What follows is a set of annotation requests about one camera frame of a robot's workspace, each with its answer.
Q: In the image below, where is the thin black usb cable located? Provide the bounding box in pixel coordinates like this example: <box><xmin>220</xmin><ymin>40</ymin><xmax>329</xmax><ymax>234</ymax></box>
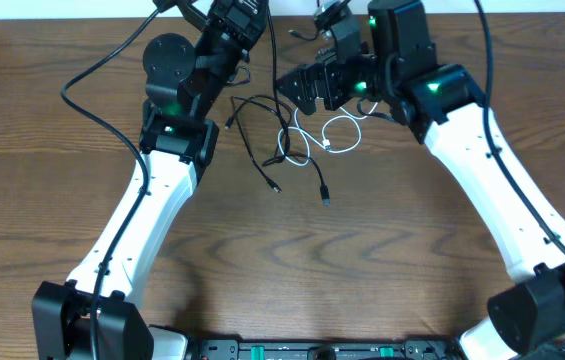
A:
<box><xmin>224</xmin><ymin>94</ymin><xmax>294</xmax><ymax>194</ymax></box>

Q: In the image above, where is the white usb cable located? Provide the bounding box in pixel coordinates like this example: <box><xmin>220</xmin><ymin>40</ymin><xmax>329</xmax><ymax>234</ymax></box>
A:
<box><xmin>276</xmin><ymin>97</ymin><xmax>379</xmax><ymax>168</ymax></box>

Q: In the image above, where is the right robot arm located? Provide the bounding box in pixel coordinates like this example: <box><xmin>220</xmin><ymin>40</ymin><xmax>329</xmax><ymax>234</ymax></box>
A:
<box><xmin>275</xmin><ymin>0</ymin><xmax>565</xmax><ymax>359</ymax></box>

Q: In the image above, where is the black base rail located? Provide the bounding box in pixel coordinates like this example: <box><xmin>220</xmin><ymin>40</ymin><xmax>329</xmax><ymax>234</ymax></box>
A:
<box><xmin>149</xmin><ymin>324</ymin><xmax>565</xmax><ymax>360</ymax></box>

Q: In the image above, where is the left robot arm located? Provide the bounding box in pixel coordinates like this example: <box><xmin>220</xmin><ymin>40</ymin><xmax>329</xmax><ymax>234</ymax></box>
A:
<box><xmin>32</xmin><ymin>0</ymin><xmax>269</xmax><ymax>359</ymax></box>

